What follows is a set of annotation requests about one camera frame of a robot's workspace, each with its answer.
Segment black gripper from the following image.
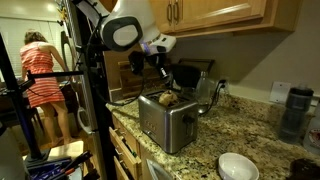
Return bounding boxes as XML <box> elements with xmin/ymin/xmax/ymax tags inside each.
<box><xmin>145</xmin><ymin>53</ymin><xmax>175</xmax><ymax>90</ymax></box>

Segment toasted bread slice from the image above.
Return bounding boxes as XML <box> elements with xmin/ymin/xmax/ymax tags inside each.
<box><xmin>157</xmin><ymin>89</ymin><xmax>180</xmax><ymax>108</ymax></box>

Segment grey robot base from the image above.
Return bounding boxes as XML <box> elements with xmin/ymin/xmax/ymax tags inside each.
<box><xmin>0</xmin><ymin>123</ymin><xmax>29</xmax><ymax>180</ymax></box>

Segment silver two slot toaster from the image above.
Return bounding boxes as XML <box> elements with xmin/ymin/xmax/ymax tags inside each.
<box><xmin>137</xmin><ymin>87</ymin><xmax>200</xmax><ymax>155</ymax></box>

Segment black coffee maker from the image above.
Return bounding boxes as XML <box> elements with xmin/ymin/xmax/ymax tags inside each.
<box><xmin>168</xmin><ymin>58</ymin><xmax>216</xmax><ymax>90</ymax></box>

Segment dark wooden cutting board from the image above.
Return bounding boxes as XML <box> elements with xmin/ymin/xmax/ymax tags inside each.
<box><xmin>117</xmin><ymin>59</ymin><xmax>173</xmax><ymax>100</ymax></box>

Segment wooden counter drawer unit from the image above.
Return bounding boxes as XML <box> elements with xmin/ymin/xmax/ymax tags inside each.
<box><xmin>108</xmin><ymin>114</ymin><xmax>149</xmax><ymax>180</ymax></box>

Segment stainless dishwasher panel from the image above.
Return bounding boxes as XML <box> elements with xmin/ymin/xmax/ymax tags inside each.
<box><xmin>145</xmin><ymin>158</ymin><xmax>176</xmax><ymax>180</ymax></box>

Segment white ceramic bowl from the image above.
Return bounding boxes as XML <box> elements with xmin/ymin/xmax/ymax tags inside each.
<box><xmin>217</xmin><ymin>152</ymin><xmax>261</xmax><ymax>180</ymax></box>

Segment orange striped object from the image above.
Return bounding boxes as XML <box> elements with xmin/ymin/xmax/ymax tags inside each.
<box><xmin>18</xmin><ymin>29</ymin><xmax>77</xmax><ymax>147</ymax></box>

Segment dark grey sports bottle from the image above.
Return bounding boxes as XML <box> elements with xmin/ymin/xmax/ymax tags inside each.
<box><xmin>278</xmin><ymin>82</ymin><xmax>315</xmax><ymax>145</ymax></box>

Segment round ceiling light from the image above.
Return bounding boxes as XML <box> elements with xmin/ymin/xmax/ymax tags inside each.
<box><xmin>44</xmin><ymin>2</ymin><xmax>58</xmax><ymax>14</ymax></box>

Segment black tripod stand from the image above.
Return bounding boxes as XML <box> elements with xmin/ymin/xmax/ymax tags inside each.
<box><xmin>0</xmin><ymin>33</ymin><xmax>53</xmax><ymax>168</ymax></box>

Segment blue tool tray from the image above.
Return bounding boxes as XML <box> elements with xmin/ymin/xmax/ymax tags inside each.
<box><xmin>27</xmin><ymin>155</ymin><xmax>84</xmax><ymax>180</ymax></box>

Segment white sports bottle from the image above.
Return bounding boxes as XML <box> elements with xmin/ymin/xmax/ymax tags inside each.
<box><xmin>302</xmin><ymin>99</ymin><xmax>320</xmax><ymax>157</ymax></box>

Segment white window blinds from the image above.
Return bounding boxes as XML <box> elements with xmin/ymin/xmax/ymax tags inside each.
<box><xmin>0</xmin><ymin>16</ymin><xmax>78</xmax><ymax>81</ymax></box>

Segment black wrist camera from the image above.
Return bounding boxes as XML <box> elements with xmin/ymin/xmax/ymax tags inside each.
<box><xmin>128</xmin><ymin>50</ymin><xmax>147</xmax><ymax>76</ymax></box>

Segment black power plug cable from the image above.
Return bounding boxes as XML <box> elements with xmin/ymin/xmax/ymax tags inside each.
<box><xmin>199</xmin><ymin>79</ymin><xmax>228</xmax><ymax>117</ymax></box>

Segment white wall outlet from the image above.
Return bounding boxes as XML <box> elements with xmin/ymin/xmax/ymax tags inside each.
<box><xmin>222</xmin><ymin>78</ymin><xmax>231</xmax><ymax>96</ymax></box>

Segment curved metal cabinet handle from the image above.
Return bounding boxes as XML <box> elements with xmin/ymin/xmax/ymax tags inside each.
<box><xmin>172</xmin><ymin>0</ymin><xmax>181</xmax><ymax>24</ymax></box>
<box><xmin>166</xmin><ymin>0</ymin><xmax>174</xmax><ymax>25</ymax></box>

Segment black vertical stand frame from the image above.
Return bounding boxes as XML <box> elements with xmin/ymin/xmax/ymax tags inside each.
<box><xmin>70</xmin><ymin>0</ymin><xmax>118</xmax><ymax>180</ymax></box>

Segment black stereo camera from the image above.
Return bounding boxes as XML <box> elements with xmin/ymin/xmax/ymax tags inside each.
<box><xmin>75</xmin><ymin>43</ymin><xmax>111</xmax><ymax>55</ymax></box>

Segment light wooden wall cabinet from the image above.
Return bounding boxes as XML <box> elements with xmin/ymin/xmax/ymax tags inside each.
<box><xmin>148</xmin><ymin>0</ymin><xmax>304</xmax><ymax>38</ymax></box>

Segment white oval ring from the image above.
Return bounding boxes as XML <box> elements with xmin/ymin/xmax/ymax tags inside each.
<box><xmin>76</xmin><ymin>105</ymin><xmax>97</xmax><ymax>136</ymax></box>

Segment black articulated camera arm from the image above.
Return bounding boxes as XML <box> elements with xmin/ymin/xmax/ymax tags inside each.
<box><xmin>25</xmin><ymin>64</ymin><xmax>103</xmax><ymax>81</ymax></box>

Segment white switch plate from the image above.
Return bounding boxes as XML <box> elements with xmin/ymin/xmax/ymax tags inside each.
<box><xmin>268</xmin><ymin>80</ymin><xmax>292</xmax><ymax>105</ymax></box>

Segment black handled pliers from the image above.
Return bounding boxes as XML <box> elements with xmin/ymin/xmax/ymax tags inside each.
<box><xmin>54</xmin><ymin>149</ymin><xmax>101</xmax><ymax>180</ymax></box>

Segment yellow wall decoration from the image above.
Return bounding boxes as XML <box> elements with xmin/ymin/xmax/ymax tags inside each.
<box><xmin>55</xmin><ymin>1</ymin><xmax>69</xmax><ymax>24</ymax></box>

